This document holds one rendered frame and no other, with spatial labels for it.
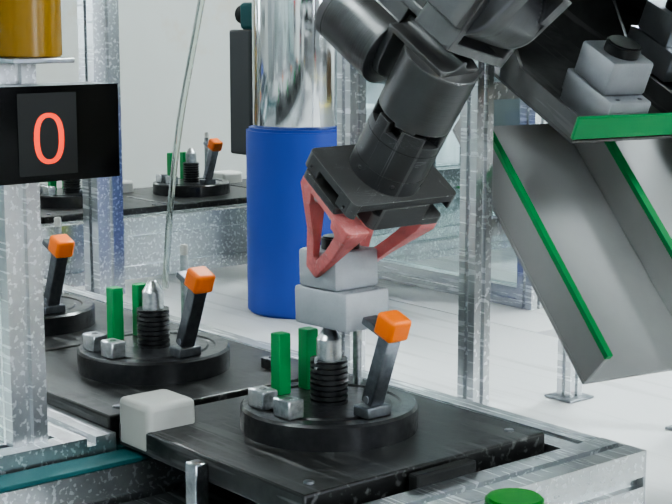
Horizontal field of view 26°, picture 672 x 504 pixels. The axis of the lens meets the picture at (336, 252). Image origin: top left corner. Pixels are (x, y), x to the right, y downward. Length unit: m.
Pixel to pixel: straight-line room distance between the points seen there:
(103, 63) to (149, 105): 4.43
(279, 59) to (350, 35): 1.01
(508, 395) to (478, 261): 0.43
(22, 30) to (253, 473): 0.36
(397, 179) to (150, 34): 5.62
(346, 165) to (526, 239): 0.26
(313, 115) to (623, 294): 0.84
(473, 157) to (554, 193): 0.11
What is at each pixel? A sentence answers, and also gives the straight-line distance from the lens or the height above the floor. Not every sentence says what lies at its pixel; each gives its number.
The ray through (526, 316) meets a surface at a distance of 2.12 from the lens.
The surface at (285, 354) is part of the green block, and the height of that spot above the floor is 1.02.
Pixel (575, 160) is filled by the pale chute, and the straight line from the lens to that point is 1.40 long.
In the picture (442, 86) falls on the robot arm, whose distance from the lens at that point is 1.01.
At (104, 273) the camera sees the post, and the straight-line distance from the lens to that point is 2.27.
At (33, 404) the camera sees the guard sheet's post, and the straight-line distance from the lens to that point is 1.16.
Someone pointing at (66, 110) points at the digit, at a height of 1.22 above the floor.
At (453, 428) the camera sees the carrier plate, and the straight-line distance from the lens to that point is 1.16.
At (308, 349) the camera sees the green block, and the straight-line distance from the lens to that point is 1.18.
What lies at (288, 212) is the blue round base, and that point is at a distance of 2.06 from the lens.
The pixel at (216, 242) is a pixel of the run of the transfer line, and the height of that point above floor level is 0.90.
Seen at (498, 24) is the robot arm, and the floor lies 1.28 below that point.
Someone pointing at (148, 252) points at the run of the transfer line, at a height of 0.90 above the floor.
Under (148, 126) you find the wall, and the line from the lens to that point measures 6.68.
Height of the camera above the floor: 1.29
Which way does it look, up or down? 9 degrees down
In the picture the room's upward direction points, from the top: straight up
